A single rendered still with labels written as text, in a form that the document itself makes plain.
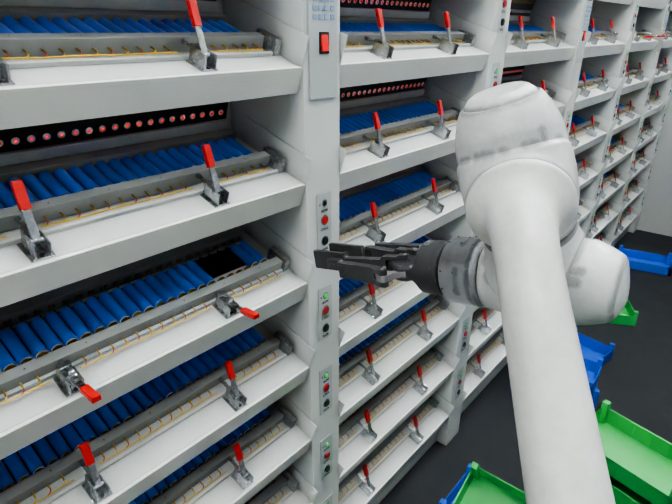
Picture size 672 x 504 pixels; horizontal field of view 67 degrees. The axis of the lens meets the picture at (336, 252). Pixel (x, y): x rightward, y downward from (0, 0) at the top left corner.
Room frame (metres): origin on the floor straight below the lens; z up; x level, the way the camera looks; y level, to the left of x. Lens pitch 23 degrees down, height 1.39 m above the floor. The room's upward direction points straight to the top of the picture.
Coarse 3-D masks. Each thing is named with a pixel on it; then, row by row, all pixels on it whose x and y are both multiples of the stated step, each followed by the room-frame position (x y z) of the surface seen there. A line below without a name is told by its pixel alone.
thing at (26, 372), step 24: (264, 264) 0.88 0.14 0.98; (216, 288) 0.79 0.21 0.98; (144, 312) 0.70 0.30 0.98; (168, 312) 0.71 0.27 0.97; (96, 336) 0.63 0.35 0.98; (120, 336) 0.65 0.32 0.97; (48, 360) 0.58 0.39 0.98; (72, 360) 0.60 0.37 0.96; (96, 360) 0.61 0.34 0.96; (0, 384) 0.53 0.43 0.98
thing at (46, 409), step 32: (256, 224) 0.98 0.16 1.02; (288, 256) 0.92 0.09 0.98; (256, 288) 0.84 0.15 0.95; (288, 288) 0.86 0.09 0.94; (192, 320) 0.73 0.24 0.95; (224, 320) 0.75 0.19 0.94; (256, 320) 0.80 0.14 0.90; (128, 352) 0.64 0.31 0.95; (160, 352) 0.65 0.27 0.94; (192, 352) 0.70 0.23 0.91; (96, 384) 0.58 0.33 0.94; (128, 384) 0.61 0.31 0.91; (0, 416) 0.51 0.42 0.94; (32, 416) 0.51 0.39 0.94; (64, 416) 0.54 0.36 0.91; (0, 448) 0.48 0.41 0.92
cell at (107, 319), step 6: (90, 300) 0.71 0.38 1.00; (96, 300) 0.71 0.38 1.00; (90, 306) 0.70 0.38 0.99; (96, 306) 0.70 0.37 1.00; (102, 306) 0.70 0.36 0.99; (96, 312) 0.69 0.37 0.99; (102, 312) 0.69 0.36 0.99; (108, 312) 0.69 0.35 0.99; (102, 318) 0.68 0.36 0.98; (108, 318) 0.68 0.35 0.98; (114, 318) 0.68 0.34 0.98; (108, 324) 0.67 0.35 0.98
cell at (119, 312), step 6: (102, 294) 0.72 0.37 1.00; (108, 294) 0.73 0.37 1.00; (102, 300) 0.71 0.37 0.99; (108, 300) 0.71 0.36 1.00; (114, 300) 0.72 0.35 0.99; (108, 306) 0.70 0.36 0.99; (114, 306) 0.70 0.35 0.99; (120, 306) 0.71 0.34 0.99; (114, 312) 0.69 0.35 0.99; (120, 312) 0.69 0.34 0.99; (120, 318) 0.68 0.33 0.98
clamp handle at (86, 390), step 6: (72, 372) 0.56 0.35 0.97; (72, 378) 0.56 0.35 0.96; (78, 378) 0.56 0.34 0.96; (78, 384) 0.55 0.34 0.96; (84, 384) 0.55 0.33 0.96; (84, 390) 0.53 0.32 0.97; (90, 390) 0.53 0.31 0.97; (84, 396) 0.53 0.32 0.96; (90, 396) 0.52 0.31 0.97; (96, 396) 0.52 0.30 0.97
